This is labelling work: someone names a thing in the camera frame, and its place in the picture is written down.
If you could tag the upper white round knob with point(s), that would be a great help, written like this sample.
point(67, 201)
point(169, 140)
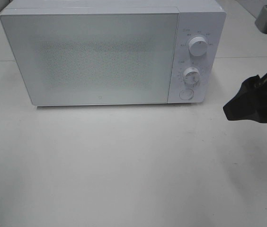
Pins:
point(197, 46)

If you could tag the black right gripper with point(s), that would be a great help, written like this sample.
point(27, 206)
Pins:
point(250, 103)

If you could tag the white microwave oven body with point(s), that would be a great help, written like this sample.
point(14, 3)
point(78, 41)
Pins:
point(195, 18)

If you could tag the round door release button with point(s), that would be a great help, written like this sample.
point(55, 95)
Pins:
point(186, 94)

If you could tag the white timer knob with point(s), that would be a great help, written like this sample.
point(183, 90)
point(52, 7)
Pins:
point(191, 75)

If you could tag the white microwave door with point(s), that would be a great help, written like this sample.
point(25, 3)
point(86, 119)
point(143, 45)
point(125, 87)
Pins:
point(94, 59)

